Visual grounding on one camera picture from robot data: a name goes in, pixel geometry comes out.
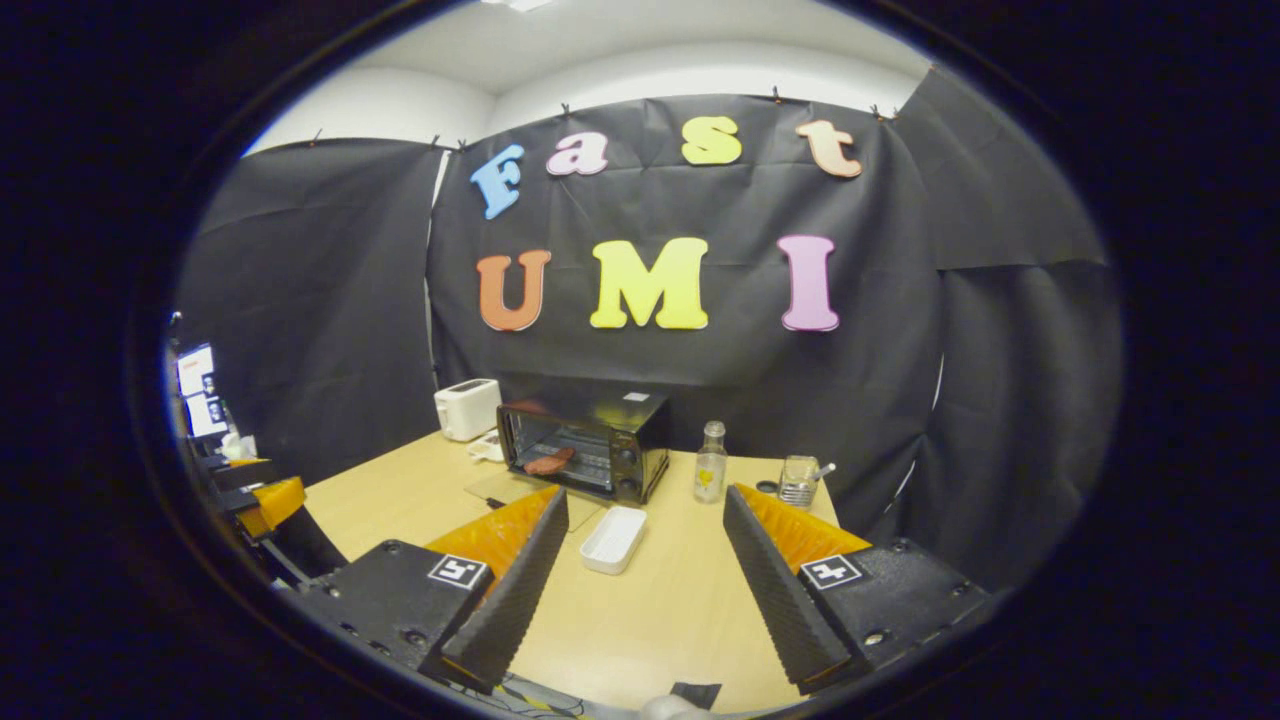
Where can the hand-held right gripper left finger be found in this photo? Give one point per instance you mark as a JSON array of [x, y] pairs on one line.
[[510, 610]]

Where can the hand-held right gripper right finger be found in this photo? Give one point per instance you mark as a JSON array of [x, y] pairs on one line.
[[780, 600]]

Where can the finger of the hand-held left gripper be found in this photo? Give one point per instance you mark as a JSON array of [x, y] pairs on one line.
[[280, 505], [245, 475]]

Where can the reddish brown meat piece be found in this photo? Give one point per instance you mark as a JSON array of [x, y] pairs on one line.
[[550, 462]]

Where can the black electric oven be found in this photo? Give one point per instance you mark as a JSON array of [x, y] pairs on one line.
[[640, 440]]

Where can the computer monitor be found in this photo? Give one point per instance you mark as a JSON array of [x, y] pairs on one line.
[[200, 385]]

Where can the white rectangular tray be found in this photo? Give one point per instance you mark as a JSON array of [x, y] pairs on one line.
[[612, 540]]

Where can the clear glass bottle yellow label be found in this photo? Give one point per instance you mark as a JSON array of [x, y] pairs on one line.
[[711, 470]]

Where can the white divided dish with grains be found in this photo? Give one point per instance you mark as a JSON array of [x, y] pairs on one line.
[[487, 448]]

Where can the white toaster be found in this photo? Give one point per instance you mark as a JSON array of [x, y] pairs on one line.
[[468, 412]]

